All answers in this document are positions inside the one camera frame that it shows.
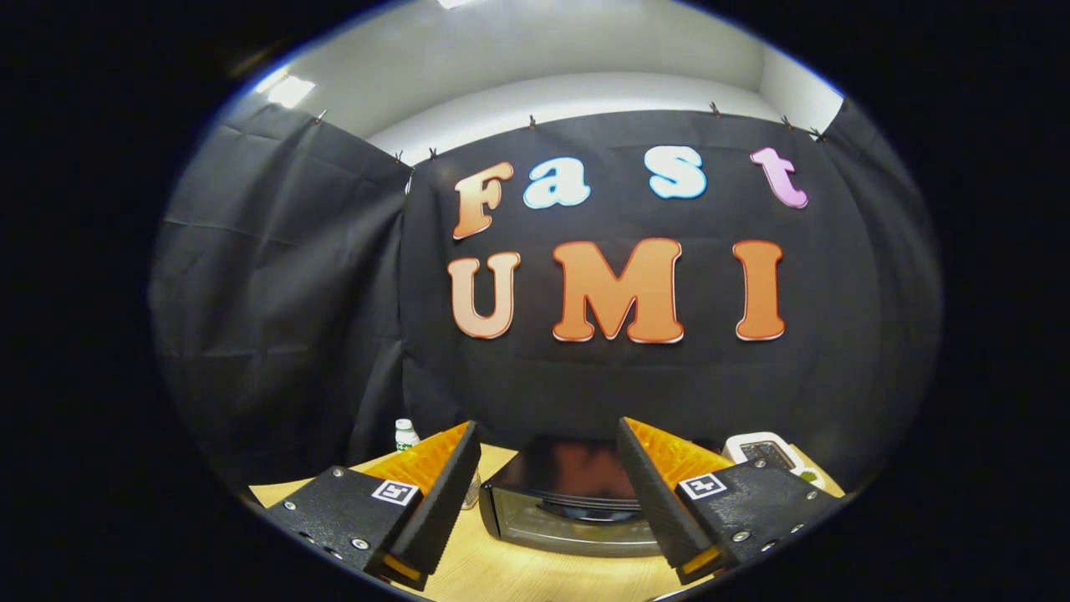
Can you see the white green-label bottle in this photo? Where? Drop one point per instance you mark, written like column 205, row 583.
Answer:
column 406, row 435

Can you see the white pop-up toaster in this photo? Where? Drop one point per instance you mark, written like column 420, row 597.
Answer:
column 744, row 443

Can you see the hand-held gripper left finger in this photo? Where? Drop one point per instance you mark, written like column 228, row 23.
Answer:
column 443, row 510

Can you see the row of small cloth clips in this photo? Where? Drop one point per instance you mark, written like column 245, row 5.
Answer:
column 715, row 109

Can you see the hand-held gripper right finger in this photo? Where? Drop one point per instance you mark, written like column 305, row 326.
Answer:
column 656, row 510

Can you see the large ceiling light panel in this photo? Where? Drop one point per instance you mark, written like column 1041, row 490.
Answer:
column 456, row 3

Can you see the black toaster oven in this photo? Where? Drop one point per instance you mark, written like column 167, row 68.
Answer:
column 568, row 477

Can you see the small ceiling light panel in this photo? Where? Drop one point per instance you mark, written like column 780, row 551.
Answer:
column 291, row 92

